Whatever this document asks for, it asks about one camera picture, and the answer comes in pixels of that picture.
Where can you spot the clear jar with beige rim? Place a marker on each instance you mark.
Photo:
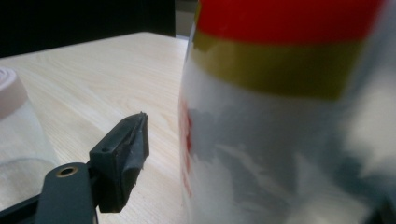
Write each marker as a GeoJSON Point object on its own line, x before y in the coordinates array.
{"type": "Point", "coordinates": [18, 133]}

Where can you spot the white and red salt bag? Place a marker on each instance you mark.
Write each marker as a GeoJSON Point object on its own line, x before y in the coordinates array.
{"type": "Point", "coordinates": [280, 124]}

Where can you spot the white salt heap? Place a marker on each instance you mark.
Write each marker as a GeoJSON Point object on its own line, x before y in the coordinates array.
{"type": "Point", "coordinates": [25, 180]}

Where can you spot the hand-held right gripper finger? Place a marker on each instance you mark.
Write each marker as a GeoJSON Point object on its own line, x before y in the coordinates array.
{"type": "Point", "coordinates": [116, 165]}

